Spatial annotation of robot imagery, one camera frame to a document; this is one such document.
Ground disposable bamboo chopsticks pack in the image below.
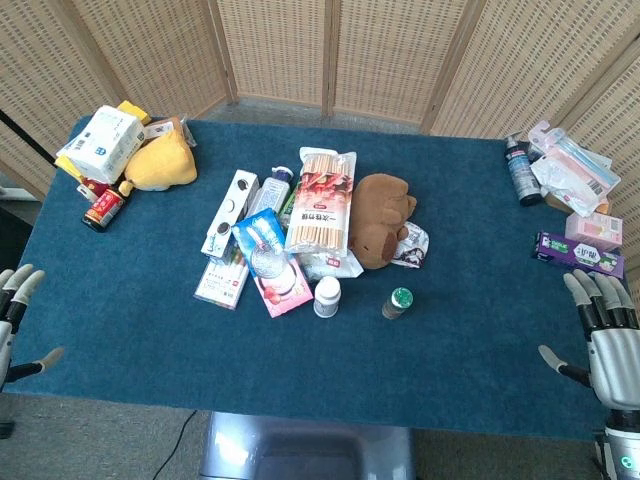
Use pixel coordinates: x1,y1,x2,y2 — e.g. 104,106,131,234
284,146,358,256

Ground rattan folding screen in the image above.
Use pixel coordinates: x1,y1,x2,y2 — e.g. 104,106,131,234
0,0,640,306

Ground yellow plush toy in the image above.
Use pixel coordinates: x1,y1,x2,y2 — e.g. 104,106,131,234
117,130,198,197

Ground green-capped small bottle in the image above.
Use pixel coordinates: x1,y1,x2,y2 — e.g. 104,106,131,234
381,286,414,320

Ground black white snack packet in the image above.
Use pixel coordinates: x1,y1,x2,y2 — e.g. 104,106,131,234
391,221,430,269

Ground toothbrush blister pack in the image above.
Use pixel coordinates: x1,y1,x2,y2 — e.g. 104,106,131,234
528,122,622,201

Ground red-labelled soy sauce bottle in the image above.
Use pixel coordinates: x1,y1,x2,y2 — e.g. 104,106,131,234
82,180,135,234

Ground brown capybara plush toy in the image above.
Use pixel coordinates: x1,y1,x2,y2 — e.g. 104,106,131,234
348,172,418,271

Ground yellow box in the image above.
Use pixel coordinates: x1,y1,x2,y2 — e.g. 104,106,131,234
117,99,152,126

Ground crumpled white plastic bag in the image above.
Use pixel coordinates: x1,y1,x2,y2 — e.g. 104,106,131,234
529,154,601,218

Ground clear blue-capped pump bottle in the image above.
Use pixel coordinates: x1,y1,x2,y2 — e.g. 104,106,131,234
244,165,296,221

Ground dark blue toiletry bottle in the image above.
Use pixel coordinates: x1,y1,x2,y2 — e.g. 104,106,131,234
503,133,543,207

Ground white plastic drink bottle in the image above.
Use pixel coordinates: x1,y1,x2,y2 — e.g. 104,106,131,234
313,275,342,319

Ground black floor cable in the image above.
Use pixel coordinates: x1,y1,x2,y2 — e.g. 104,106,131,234
148,409,199,480

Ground white blue Oreo box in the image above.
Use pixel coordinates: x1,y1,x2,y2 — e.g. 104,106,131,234
200,168,261,259

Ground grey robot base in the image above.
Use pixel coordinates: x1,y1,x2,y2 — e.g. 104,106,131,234
198,411,417,480

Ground pastel marker pen pack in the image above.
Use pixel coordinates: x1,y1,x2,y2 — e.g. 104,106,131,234
193,243,250,311

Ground green snack package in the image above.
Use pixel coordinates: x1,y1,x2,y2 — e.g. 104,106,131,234
277,192,301,232

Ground purple toothpaste box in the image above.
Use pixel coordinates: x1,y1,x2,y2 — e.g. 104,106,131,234
530,230,626,280

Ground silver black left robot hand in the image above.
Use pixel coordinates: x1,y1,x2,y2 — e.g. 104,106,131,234
0,263,65,395

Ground white tissue paper pack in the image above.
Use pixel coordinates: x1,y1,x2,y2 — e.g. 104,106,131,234
55,104,146,185

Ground blue table cloth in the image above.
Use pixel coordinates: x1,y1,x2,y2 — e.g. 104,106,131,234
3,116,627,442

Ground pink blue Oreo box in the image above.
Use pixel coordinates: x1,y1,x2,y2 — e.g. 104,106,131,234
231,207,314,319

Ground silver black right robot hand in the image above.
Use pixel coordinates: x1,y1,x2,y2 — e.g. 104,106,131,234
538,269,640,412

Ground flat yellow package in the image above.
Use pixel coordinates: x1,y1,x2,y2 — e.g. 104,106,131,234
53,153,87,182

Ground small red package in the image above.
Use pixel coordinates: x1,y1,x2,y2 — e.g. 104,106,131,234
76,177,112,202

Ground white plastic food packet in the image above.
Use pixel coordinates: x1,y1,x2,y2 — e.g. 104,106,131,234
298,247,365,284

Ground black pole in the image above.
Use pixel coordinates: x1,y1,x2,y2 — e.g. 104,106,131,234
0,108,57,166

